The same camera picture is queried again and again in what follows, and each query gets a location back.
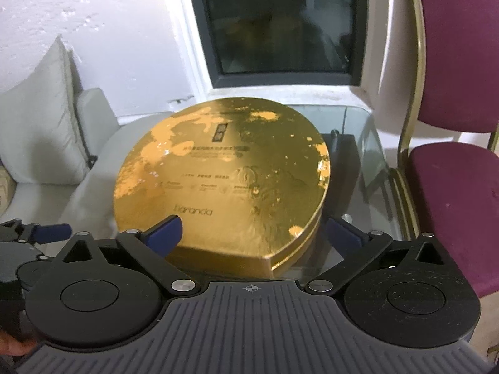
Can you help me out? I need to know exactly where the gold round gift box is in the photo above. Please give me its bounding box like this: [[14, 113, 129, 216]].
[[172, 218, 323, 280]]

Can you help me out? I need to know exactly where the person's left hand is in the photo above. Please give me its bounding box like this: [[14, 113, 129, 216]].
[[0, 329, 36, 369]]

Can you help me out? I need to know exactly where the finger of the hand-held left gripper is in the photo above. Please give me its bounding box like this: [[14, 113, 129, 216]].
[[0, 220, 73, 244]]

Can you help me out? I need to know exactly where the dark framed window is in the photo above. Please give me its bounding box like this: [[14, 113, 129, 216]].
[[185, 0, 369, 86]]

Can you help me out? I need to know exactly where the white sofa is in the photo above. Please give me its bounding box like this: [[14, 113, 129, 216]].
[[0, 88, 176, 238]]

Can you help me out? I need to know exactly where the beige quilted cloth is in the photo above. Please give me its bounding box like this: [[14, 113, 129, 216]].
[[0, 165, 16, 213]]

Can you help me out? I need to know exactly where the white cushion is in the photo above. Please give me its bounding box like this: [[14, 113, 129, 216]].
[[0, 35, 92, 185]]

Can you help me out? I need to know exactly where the gold round box lid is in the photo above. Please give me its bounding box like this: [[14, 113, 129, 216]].
[[113, 97, 332, 271]]

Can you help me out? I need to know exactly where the maroon chair with gold frame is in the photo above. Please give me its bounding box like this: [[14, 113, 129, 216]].
[[390, 0, 499, 300]]

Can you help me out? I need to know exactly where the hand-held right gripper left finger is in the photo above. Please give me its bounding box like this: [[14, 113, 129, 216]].
[[52, 215, 197, 296]]

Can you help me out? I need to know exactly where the glass desktop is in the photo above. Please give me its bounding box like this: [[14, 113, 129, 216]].
[[288, 103, 416, 281]]

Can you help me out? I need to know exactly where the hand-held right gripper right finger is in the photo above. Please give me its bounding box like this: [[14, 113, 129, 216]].
[[306, 216, 455, 295]]

